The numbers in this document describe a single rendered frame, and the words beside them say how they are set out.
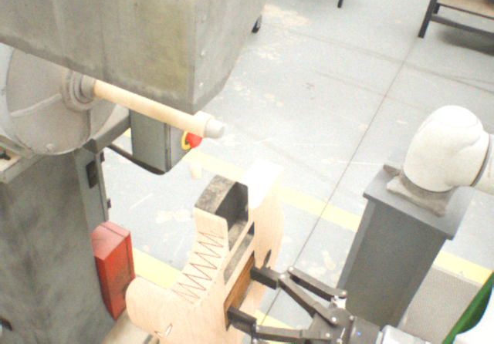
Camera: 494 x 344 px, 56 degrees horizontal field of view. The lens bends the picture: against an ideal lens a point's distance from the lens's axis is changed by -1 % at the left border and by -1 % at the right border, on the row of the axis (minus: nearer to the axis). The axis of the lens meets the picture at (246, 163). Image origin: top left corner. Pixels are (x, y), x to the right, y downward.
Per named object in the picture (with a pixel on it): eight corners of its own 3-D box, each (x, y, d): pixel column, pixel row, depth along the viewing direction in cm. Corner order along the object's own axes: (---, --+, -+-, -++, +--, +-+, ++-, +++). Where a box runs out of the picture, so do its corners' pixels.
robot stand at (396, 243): (347, 274, 201) (396, 146, 155) (407, 308, 190) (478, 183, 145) (317, 319, 183) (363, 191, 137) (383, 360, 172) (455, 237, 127)
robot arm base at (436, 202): (393, 154, 152) (398, 141, 148) (460, 185, 144) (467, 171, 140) (371, 184, 140) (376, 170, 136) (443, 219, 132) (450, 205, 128)
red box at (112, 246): (52, 287, 148) (27, 207, 124) (79, 260, 156) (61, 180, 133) (115, 323, 140) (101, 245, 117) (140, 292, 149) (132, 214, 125)
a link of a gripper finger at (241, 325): (265, 333, 68) (256, 352, 66) (234, 318, 69) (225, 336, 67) (265, 329, 67) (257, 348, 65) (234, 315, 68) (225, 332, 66)
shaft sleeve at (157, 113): (106, 96, 70) (92, 96, 67) (110, 75, 69) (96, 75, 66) (211, 136, 64) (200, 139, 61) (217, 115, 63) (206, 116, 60)
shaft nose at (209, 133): (210, 134, 64) (202, 136, 62) (214, 118, 63) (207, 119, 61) (223, 139, 63) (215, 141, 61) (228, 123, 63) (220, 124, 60)
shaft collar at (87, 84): (98, 96, 71) (77, 97, 67) (104, 66, 70) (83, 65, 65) (108, 100, 70) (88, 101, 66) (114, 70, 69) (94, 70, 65)
